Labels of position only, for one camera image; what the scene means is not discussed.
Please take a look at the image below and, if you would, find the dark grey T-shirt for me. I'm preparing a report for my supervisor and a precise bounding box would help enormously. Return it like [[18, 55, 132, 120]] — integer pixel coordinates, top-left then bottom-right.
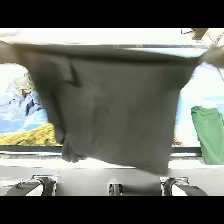
[[12, 43, 203, 176]]

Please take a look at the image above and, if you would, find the green garment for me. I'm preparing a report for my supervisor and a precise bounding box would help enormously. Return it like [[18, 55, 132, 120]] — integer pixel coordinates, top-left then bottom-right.
[[190, 105, 224, 165]]

